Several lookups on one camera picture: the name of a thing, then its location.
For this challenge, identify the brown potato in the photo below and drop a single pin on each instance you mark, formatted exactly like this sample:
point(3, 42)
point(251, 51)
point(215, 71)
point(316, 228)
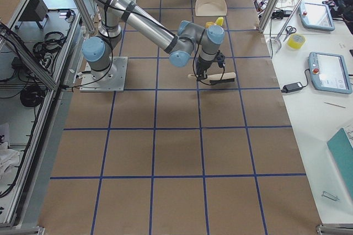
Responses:
point(208, 24)

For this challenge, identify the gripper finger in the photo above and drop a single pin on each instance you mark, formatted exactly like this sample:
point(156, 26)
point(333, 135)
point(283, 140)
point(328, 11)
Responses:
point(201, 77)

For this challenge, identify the black power adapter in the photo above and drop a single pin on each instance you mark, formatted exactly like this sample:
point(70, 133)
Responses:
point(292, 87)

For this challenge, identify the beige plastic dustpan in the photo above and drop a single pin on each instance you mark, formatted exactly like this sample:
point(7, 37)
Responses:
point(210, 8)

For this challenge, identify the beige hand brush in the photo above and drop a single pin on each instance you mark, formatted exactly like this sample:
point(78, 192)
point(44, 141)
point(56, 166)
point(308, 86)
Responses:
point(217, 78)

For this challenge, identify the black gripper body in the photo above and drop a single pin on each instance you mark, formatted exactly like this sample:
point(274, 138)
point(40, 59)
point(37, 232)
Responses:
point(203, 65)

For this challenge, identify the blue teach pendant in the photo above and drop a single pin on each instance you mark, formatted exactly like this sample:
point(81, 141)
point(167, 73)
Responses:
point(329, 73)
point(316, 16)

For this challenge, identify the yellow green sponge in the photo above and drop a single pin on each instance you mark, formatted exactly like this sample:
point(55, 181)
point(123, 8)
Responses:
point(219, 21)

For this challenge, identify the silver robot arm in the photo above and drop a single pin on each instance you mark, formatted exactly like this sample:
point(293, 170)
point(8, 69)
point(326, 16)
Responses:
point(178, 46)

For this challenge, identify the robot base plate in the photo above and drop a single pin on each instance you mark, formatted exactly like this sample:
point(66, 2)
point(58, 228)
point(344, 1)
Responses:
point(112, 79)

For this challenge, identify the scissors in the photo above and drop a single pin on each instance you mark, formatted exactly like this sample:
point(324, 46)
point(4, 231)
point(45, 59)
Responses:
point(289, 30)

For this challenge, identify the yellow tape roll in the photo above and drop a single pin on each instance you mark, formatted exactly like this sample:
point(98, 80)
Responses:
point(296, 41)

